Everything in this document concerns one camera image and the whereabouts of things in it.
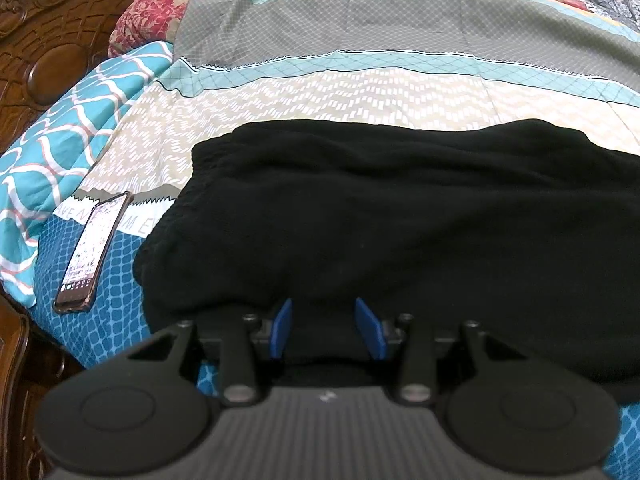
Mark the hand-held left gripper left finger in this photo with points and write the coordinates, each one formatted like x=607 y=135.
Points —
x=283 y=327

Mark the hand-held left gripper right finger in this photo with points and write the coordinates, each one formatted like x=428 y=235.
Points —
x=369 y=330

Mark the black pants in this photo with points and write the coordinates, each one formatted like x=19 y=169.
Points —
x=400 y=230

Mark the smartphone in dark case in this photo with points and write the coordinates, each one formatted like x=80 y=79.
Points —
x=93 y=250

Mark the striped patterned bed sheet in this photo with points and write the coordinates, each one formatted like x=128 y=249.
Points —
x=380 y=75

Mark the teal wave-pattern pillow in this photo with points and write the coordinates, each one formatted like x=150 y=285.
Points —
x=65 y=155

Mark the carved wooden headboard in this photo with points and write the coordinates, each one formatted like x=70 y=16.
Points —
x=60 y=35

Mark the wooden bed side rail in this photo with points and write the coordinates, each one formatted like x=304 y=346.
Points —
x=25 y=375

